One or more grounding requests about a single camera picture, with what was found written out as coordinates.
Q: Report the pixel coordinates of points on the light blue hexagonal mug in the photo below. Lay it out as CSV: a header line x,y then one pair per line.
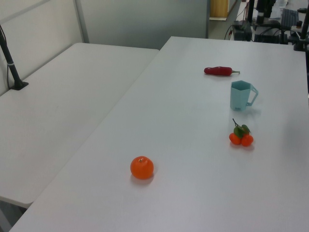
x,y
239,99

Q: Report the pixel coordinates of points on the orange mandarin fruit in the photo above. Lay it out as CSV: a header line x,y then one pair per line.
x,y
142,168

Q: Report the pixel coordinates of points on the red chili pepper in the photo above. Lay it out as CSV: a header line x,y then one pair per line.
x,y
218,71

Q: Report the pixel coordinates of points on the red tomatoes with stem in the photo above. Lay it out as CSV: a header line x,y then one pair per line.
x,y
235,138

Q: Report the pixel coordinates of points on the white side table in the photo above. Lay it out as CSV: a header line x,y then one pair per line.
x,y
60,108

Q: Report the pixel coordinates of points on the grey partition panel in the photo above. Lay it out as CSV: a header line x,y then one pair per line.
x,y
144,19

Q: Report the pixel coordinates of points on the black equipment box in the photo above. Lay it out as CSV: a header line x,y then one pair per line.
x,y
242,30

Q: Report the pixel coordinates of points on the wooden door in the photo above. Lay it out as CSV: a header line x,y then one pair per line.
x,y
219,8

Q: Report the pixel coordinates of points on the black stand with clamp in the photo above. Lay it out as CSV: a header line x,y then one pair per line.
x,y
301,38

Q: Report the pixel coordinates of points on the grey keyboard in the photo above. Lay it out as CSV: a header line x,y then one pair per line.
x,y
289,18

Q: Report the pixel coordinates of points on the grey metal partition post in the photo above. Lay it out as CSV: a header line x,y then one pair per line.
x,y
81,21

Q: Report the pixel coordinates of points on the black camera on stand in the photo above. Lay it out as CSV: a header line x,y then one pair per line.
x,y
263,9

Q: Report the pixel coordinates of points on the black pole with base plate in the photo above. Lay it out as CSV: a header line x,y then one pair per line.
x,y
10,65

